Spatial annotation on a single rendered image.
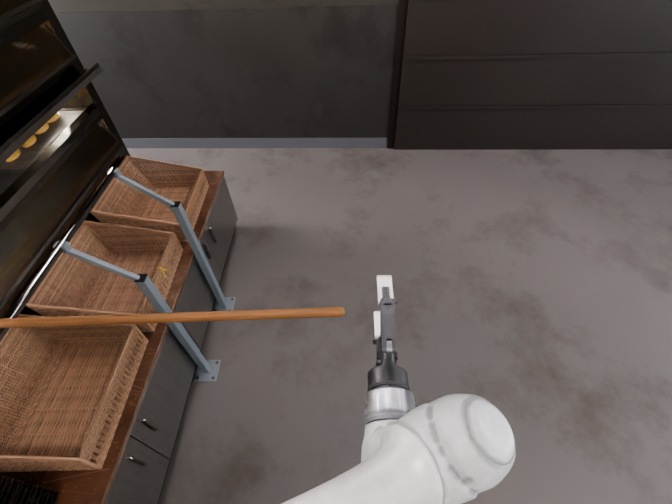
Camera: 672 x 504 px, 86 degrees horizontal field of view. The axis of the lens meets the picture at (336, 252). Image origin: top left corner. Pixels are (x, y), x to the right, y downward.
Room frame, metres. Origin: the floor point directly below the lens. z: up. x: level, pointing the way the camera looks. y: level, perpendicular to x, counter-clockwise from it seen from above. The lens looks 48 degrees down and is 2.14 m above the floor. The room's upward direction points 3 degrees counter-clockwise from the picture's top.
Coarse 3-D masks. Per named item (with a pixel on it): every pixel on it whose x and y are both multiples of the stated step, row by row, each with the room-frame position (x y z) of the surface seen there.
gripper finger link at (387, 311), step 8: (392, 304) 0.36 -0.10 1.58; (384, 312) 0.35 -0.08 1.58; (392, 312) 0.35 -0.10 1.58; (384, 320) 0.34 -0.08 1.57; (392, 320) 0.34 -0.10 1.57; (384, 328) 0.33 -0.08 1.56; (392, 328) 0.32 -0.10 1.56; (384, 336) 0.31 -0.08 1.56; (392, 336) 0.31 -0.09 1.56; (384, 344) 0.30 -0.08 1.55; (392, 344) 0.30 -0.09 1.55; (384, 352) 0.29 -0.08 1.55; (392, 352) 0.29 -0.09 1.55
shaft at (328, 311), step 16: (0, 320) 0.62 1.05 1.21; (16, 320) 0.62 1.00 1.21; (32, 320) 0.62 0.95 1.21; (48, 320) 0.61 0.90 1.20; (64, 320) 0.61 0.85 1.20; (80, 320) 0.61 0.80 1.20; (96, 320) 0.61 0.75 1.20; (112, 320) 0.60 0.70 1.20; (128, 320) 0.60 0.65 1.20; (144, 320) 0.60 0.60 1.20; (160, 320) 0.60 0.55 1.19; (176, 320) 0.60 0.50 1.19; (192, 320) 0.60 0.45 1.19; (208, 320) 0.60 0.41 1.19; (224, 320) 0.60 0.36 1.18
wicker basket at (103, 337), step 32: (0, 352) 0.72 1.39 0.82; (64, 352) 0.83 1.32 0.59; (96, 352) 0.82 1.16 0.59; (128, 352) 0.76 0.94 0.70; (0, 384) 0.61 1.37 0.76; (32, 384) 0.66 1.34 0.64; (64, 384) 0.67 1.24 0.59; (96, 384) 0.66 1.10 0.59; (128, 384) 0.65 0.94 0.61; (0, 416) 0.51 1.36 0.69; (32, 416) 0.54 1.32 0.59; (64, 416) 0.53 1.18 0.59; (96, 416) 0.48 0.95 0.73; (0, 448) 0.41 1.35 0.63; (32, 448) 0.41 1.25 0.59; (64, 448) 0.41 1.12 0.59; (96, 448) 0.38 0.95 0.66
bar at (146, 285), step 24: (96, 192) 1.29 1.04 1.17; (144, 192) 1.44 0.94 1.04; (192, 240) 1.43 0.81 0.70; (48, 264) 0.88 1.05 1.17; (96, 264) 0.97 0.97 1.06; (144, 288) 0.95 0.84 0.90; (216, 288) 1.43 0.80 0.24; (168, 312) 0.96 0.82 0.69; (0, 336) 0.59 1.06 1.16; (216, 360) 1.03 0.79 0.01
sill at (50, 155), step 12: (96, 108) 2.09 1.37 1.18; (84, 120) 1.94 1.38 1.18; (72, 132) 1.81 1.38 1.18; (60, 144) 1.70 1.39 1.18; (48, 156) 1.59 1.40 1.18; (60, 156) 1.64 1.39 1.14; (36, 168) 1.49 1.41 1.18; (48, 168) 1.53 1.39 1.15; (24, 180) 1.39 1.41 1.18; (36, 180) 1.43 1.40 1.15; (12, 192) 1.31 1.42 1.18; (24, 192) 1.34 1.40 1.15; (0, 204) 1.23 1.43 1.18; (12, 204) 1.25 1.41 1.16; (0, 216) 1.17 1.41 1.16
